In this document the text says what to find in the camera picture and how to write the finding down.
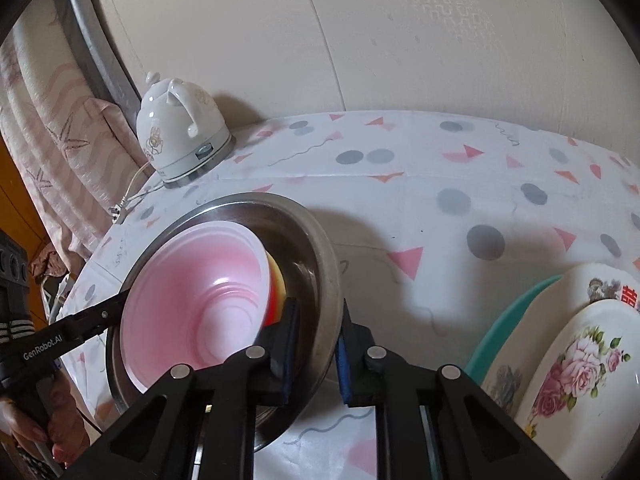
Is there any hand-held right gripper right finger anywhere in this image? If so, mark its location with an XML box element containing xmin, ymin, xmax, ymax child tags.
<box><xmin>336</xmin><ymin>297</ymin><xmax>551</xmax><ymax>480</ymax></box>

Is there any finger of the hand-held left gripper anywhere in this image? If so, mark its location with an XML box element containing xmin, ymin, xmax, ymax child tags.
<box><xmin>10</xmin><ymin>287</ymin><xmax>132</xmax><ymax>376</ymax></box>

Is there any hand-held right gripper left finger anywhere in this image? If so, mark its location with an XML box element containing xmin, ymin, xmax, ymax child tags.
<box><xmin>87</xmin><ymin>297</ymin><xmax>302</xmax><ymax>480</ymax></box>

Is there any yellow plastic bowl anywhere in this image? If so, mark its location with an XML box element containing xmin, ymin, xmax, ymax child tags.
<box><xmin>265</xmin><ymin>252</ymin><xmax>289</xmax><ymax>321</ymax></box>

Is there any stainless steel bowl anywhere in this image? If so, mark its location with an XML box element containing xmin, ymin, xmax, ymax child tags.
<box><xmin>105</xmin><ymin>192</ymin><xmax>344</xmax><ymax>453</ymax></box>

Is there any red plastic bowl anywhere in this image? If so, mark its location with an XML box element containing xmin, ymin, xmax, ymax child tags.
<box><xmin>119</xmin><ymin>220</ymin><xmax>275</xmax><ymax>392</ymax></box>

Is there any white rose print plate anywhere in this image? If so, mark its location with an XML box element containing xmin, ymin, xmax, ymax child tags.
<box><xmin>514</xmin><ymin>300</ymin><xmax>640</xmax><ymax>480</ymax></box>

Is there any white plate with red print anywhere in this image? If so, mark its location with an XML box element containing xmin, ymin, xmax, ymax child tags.
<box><xmin>480</xmin><ymin>262</ymin><xmax>640</xmax><ymax>421</ymax></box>

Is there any person's left hand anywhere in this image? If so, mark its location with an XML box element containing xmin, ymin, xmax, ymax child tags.
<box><xmin>0</xmin><ymin>399</ymin><xmax>93</xmax><ymax>465</ymax></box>

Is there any brown wooden panel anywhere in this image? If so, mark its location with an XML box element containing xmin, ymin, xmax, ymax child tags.
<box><xmin>0</xmin><ymin>140</ymin><xmax>51</xmax><ymax>261</ymax></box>

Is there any pink striped curtain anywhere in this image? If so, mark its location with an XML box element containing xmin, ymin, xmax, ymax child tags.
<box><xmin>0</xmin><ymin>35</ymin><xmax>141</xmax><ymax>261</ymax></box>

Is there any teal plate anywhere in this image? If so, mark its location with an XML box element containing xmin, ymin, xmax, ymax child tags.
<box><xmin>464</xmin><ymin>275</ymin><xmax>563</xmax><ymax>386</ymax></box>

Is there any white electric kettle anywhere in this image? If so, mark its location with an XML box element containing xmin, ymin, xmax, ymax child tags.
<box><xmin>136</xmin><ymin>71</ymin><xmax>236</xmax><ymax>188</ymax></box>

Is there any white patterned tablecloth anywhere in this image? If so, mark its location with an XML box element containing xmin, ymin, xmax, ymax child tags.
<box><xmin>65</xmin><ymin>110</ymin><xmax>640</xmax><ymax>480</ymax></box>

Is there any white kettle cable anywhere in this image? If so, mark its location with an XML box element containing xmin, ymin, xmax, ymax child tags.
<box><xmin>110</xmin><ymin>160</ymin><xmax>166</xmax><ymax>223</ymax></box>

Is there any grey metal frame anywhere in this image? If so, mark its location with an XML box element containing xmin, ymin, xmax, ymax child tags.
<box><xmin>65</xmin><ymin>0</ymin><xmax>143</xmax><ymax>111</ymax></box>

